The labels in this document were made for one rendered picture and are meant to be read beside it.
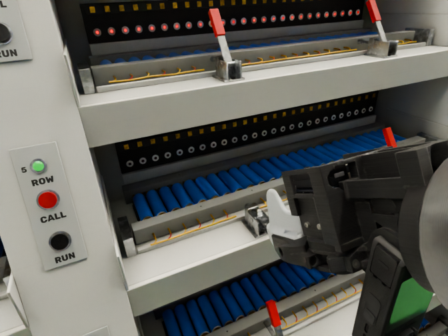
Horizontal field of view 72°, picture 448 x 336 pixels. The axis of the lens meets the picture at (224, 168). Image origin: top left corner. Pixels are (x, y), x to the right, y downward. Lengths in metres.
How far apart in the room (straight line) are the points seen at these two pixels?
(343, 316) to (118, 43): 0.56
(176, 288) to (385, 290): 0.24
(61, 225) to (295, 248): 0.23
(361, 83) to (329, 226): 0.32
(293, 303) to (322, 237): 0.31
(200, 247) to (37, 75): 0.26
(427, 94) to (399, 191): 0.53
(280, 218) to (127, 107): 0.20
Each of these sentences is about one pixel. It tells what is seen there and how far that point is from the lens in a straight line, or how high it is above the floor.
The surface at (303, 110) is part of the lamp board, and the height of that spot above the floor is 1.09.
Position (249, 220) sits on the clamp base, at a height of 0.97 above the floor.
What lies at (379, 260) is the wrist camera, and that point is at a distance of 0.23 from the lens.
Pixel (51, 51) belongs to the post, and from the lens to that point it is 0.36.
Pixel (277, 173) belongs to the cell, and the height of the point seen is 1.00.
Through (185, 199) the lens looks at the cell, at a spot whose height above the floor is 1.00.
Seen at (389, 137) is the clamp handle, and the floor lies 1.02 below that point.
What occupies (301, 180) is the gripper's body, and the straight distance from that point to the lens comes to 0.26.
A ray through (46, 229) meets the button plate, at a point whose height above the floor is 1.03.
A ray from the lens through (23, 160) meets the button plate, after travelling 0.35.
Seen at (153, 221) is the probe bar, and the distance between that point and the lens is 0.42.
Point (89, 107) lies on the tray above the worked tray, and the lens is 0.34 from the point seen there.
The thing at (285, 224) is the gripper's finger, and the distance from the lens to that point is 0.31.
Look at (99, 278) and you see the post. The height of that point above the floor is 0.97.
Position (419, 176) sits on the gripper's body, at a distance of 0.19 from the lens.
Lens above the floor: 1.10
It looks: 8 degrees down
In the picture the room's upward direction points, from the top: 12 degrees counter-clockwise
